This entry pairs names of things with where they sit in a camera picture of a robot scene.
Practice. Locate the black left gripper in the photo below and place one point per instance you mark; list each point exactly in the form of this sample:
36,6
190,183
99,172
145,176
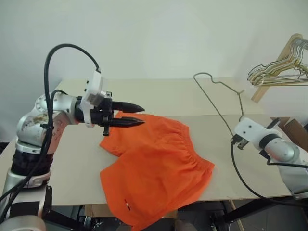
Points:
102,116

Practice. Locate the orange shorts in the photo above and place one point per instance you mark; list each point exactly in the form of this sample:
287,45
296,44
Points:
156,156

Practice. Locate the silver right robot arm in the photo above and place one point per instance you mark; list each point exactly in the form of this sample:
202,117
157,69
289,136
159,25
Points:
286,151

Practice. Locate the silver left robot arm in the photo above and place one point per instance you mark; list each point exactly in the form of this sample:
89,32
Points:
60,106

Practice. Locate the wooden clothes rack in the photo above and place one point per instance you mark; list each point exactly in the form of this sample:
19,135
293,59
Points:
261,92

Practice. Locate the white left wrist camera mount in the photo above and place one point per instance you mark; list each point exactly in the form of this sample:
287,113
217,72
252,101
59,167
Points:
95,84

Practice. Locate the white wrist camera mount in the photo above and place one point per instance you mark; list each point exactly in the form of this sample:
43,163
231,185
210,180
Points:
250,130
95,84

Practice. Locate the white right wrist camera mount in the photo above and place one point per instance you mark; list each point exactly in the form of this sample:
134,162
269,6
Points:
250,130

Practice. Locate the black metal table frame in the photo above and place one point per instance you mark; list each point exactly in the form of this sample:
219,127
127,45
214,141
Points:
264,207

